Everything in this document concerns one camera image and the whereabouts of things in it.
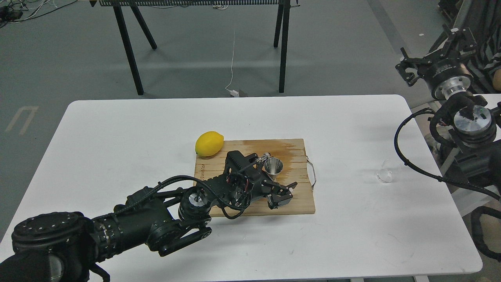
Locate clear glass cup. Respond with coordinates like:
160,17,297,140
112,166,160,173
376,158,402,184

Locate steel double jigger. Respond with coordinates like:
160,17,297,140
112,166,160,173
263,157,283,181

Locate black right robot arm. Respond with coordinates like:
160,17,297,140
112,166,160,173
393,25,500,201

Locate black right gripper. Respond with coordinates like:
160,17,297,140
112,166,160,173
395,24,477,100

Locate yellow lemon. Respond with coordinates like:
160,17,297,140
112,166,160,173
195,131,224,157

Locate person in striped shirt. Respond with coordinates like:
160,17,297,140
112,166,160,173
462,0,501,94

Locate black metal table frame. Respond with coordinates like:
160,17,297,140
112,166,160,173
89,0,299,95

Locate wooden cutting board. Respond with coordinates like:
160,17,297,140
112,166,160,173
194,139,315,216

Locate white cable with plug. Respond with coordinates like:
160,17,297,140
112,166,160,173
225,31,240,97

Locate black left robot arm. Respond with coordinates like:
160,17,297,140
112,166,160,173
1,150,297,282

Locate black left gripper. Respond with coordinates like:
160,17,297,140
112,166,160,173
202,150,298,210

